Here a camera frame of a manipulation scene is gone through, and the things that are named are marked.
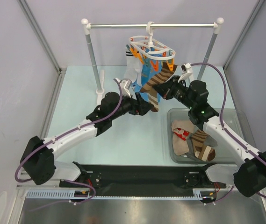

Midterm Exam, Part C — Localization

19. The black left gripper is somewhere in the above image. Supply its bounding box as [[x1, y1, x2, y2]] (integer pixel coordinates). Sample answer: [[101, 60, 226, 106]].
[[109, 91, 153, 121]]

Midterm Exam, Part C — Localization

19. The brown striped sock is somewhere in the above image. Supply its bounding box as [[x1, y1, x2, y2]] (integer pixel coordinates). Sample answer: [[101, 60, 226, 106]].
[[139, 64, 178, 113], [191, 129, 216, 162]]

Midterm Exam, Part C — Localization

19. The white striped sock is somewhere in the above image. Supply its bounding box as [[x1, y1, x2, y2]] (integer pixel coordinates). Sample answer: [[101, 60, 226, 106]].
[[124, 45, 142, 83]]

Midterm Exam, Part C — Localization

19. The beige red sock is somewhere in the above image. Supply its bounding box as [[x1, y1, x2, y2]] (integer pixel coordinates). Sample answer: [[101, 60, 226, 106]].
[[173, 133, 189, 156], [171, 120, 194, 141]]

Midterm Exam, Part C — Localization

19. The grey sock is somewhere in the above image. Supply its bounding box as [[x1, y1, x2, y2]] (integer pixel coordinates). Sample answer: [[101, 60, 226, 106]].
[[204, 136, 218, 147]]

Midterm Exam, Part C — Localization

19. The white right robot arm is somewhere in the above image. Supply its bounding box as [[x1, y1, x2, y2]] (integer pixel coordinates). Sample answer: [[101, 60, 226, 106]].
[[153, 76, 266, 197]]

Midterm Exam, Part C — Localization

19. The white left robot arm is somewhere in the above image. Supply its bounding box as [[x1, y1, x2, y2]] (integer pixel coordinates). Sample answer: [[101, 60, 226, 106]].
[[20, 92, 153, 187]]

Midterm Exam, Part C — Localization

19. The white clip sock hanger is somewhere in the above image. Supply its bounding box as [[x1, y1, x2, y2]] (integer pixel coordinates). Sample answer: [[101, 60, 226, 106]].
[[129, 21, 176, 71]]

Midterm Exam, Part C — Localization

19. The blue cartoon print sock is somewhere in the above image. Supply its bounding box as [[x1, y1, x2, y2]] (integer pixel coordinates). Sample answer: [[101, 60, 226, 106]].
[[132, 62, 162, 92]]

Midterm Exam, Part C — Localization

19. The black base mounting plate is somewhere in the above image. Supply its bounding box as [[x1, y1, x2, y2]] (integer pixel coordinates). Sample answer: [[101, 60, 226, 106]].
[[29, 163, 231, 198]]

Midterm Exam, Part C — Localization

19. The clear plastic bin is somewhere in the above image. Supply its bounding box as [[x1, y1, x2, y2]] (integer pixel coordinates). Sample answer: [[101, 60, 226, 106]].
[[167, 108, 256, 164]]

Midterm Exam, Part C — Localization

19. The white drying rack stand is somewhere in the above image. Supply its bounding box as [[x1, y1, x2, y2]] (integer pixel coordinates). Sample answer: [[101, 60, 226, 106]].
[[81, 17, 224, 112]]

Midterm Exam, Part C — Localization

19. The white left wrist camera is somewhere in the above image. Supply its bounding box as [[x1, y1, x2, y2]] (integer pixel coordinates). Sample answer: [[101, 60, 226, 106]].
[[115, 78, 132, 98]]

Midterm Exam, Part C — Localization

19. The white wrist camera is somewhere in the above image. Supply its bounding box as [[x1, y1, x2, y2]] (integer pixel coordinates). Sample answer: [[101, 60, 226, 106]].
[[115, 78, 132, 98], [178, 63, 194, 82]]

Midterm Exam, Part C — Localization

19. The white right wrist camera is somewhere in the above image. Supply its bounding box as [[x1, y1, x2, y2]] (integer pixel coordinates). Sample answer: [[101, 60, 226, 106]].
[[178, 63, 194, 82]]

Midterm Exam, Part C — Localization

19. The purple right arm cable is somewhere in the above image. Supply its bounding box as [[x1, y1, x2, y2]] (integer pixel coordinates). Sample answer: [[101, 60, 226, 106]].
[[190, 62, 266, 206]]

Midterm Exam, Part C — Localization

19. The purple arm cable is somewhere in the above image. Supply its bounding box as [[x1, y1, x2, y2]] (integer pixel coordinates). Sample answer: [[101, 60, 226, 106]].
[[190, 62, 266, 206], [14, 78, 124, 212]]

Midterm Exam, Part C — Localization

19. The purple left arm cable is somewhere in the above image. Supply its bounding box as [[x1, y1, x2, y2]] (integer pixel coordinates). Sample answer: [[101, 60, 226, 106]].
[[14, 78, 124, 212]]

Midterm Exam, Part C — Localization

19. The blue slotted cable duct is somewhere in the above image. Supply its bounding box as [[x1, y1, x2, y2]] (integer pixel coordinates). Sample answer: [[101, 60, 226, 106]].
[[26, 189, 90, 199]]

